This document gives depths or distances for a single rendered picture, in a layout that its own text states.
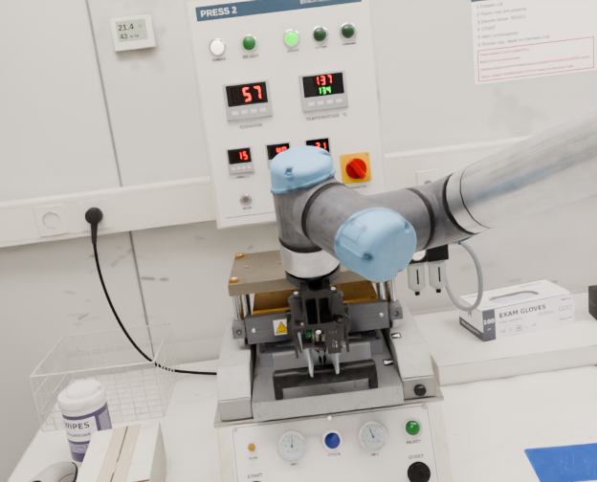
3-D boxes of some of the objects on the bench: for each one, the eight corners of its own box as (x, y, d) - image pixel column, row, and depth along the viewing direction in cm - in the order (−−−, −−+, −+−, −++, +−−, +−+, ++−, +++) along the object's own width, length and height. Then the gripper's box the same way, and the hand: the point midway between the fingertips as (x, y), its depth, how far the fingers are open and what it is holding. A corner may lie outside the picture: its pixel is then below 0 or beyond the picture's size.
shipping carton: (103, 472, 121) (94, 429, 119) (172, 463, 121) (165, 420, 119) (77, 541, 103) (65, 492, 101) (158, 530, 103) (148, 480, 101)
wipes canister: (78, 447, 131) (63, 379, 127) (121, 441, 131) (107, 373, 128) (66, 471, 123) (50, 400, 119) (113, 466, 123) (97, 393, 119)
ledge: (408, 333, 167) (406, 317, 166) (726, 290, 170) (727, 273, 168) (439, 386, 138) (438, 366, 137) (824, 333, 141) (826, 314, 139)
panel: (242, 558, 95) (230, 426, 98) (448, 534, 94) (428, 402, 98) (240, 562, 93) (228, 427, 96) (451, 537, 92) (431, 403, 96)
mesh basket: (73, 384, 160) (62, 335, 157) (180, 371, 160) (170, 321, 157) (41, 432, 139) (28, 377, 136) (165, 417, 139) (154, 361, 136)
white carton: (458, 324, 157) (456, 295, 155) (544, 306, 161) (543, 278, 160) (483, 342, 146) (481, 311, 144) (575, 322, 150) (574, 293, 148)
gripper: (278, 292, 79) (296, 409, 91) (352, 283, 79) (360, 402, 91) (276, 251, 87) (293, 365, 99) (343, 243, 87) (352, 359, 99)
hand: (322, 362), depth 97 cm, fingers closed, pressing on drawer
